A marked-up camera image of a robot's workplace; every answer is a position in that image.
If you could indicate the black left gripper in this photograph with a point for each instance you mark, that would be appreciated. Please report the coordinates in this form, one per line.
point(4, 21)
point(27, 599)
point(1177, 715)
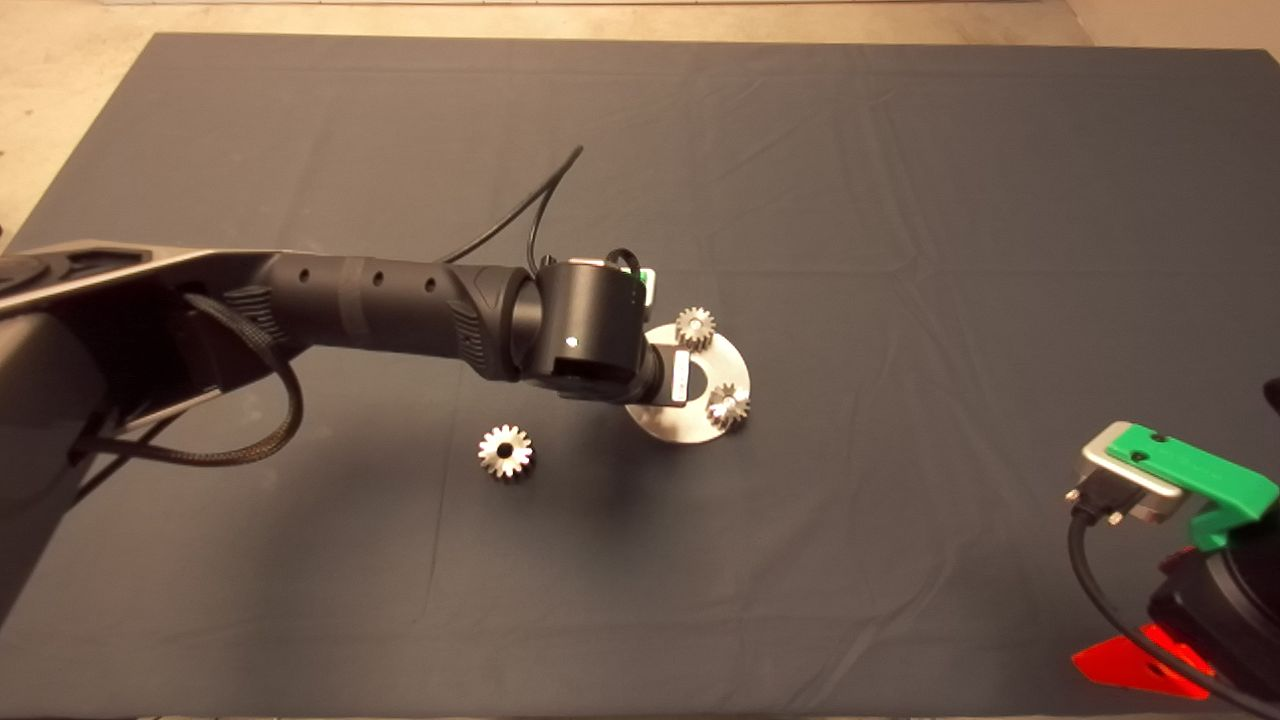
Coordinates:
point(680, 378)

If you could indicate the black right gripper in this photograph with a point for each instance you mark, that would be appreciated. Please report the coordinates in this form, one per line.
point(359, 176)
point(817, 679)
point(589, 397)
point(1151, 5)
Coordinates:
point(1195, 605)

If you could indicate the large steel gear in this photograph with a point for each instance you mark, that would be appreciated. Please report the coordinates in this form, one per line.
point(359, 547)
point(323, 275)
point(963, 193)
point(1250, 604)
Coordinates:
point(505, 452)

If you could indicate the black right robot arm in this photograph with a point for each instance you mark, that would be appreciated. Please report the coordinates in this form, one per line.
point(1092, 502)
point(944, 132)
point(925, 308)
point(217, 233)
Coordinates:
point(1255, 610)

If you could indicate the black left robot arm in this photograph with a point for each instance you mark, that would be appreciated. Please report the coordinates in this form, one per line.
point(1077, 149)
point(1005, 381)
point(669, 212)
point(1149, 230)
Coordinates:
point(400, 300)

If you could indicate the small steel gear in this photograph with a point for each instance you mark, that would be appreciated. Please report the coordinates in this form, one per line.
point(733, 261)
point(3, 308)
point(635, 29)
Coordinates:
point(695, 327)
point(728, 405)

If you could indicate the round metal plate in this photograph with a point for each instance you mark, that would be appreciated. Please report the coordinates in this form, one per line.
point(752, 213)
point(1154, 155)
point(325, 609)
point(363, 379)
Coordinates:
point(670, 422)

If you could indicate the dark grey table cloth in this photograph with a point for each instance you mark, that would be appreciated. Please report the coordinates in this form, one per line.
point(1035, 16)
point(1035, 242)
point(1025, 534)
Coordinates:
point(900, 250)

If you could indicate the green left camera mount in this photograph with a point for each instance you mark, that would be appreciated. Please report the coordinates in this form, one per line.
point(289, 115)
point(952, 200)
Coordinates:
point(645, 280)

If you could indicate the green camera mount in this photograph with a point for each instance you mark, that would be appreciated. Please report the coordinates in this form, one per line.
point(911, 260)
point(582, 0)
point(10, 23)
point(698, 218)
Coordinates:
point(1190, 465)
point(645, 280)

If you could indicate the silver right camera box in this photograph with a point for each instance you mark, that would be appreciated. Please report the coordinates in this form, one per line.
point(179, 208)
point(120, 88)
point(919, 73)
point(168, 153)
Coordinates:
point(1125, 475)

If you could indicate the green right camera mount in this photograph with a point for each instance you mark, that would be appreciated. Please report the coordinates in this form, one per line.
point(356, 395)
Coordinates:
point(1190, 465)

